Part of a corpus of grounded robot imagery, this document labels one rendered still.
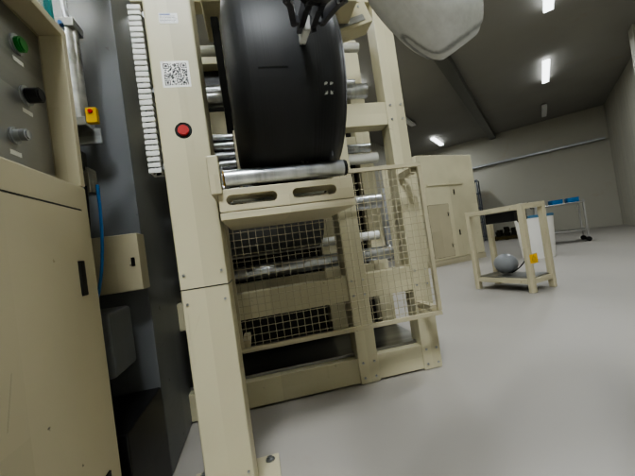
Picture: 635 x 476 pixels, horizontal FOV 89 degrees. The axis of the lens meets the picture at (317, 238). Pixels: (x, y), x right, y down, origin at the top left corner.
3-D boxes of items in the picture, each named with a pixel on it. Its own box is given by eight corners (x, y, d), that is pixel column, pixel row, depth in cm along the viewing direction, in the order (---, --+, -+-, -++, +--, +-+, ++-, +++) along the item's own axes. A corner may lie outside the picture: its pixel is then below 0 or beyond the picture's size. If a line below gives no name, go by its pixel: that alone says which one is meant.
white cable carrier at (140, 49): (148, 173, 89) (126, 4, 90) (153, 177, 94) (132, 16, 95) (165, 171, 90) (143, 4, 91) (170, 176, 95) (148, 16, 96)
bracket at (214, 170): (210, 195, 80) (205, 155, 81) (225, 213, 119) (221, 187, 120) (224, 193, 81) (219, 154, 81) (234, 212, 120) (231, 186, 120)
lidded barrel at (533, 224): (518, 260, 511) (511, 218, 512) (520, 256, 557) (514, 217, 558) (560, 257, 480) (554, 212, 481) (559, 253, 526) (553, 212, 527)
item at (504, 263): (535, 293, 285) (521, 203, 287) (475, 289, 340) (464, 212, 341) (557, 285, 300) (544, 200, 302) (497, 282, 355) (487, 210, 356)
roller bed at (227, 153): (193, 208, 128) (183, 133, 128) (199, 212, 142) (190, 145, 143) (245, 202, 131) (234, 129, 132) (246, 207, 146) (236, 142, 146)
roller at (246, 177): (218, 167, 86) (221, 180, 90) (219, 178, 84) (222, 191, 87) (345, 156, 93) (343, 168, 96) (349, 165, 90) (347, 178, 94)
